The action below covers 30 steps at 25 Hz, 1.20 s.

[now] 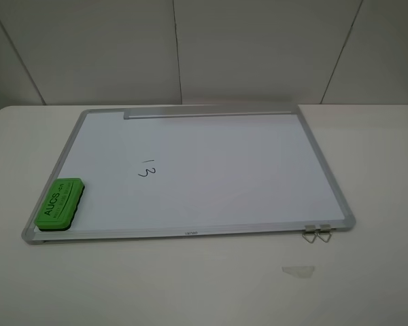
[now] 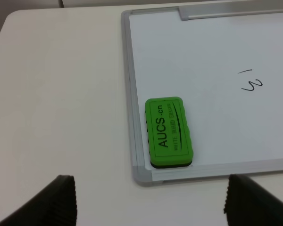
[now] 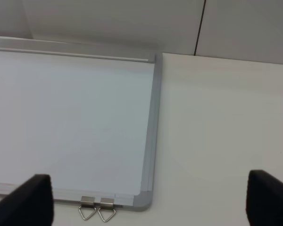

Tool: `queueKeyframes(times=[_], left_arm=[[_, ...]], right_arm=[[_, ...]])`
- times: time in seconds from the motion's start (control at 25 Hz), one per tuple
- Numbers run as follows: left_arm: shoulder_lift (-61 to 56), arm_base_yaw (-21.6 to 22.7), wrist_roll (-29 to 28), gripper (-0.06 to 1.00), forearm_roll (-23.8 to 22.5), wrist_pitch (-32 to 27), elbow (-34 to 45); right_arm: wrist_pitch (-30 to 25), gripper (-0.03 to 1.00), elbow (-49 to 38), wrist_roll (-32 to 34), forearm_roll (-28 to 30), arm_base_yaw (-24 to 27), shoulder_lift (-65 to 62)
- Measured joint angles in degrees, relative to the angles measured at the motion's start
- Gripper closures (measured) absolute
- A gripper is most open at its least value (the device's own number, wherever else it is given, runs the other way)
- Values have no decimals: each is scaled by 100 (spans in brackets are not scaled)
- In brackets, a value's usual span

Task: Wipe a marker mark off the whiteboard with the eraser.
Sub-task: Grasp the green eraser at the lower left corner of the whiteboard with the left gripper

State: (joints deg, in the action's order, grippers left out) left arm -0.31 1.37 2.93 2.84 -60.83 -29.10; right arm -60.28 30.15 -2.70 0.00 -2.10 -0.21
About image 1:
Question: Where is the left metal hanging clip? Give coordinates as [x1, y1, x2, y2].
[302, 225, 317, 244]

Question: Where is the clear tape piece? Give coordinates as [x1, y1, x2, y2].
[282, 266, 316, 279]

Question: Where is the silver pen tray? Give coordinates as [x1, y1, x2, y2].
[124, 103, 299, 120]

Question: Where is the right metal hanging clip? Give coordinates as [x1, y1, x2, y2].
[316, 224, 335, 243]

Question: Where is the metal hanging clip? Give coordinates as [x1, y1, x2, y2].
[302, 225, 317, 244]
[316, 224, 335, 243]

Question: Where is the white aluminium-framed whiteboard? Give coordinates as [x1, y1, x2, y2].
[22, 106, 356, 244]

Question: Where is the green whiteboard eraser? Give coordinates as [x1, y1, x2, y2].
[34, 178, 85, 232]

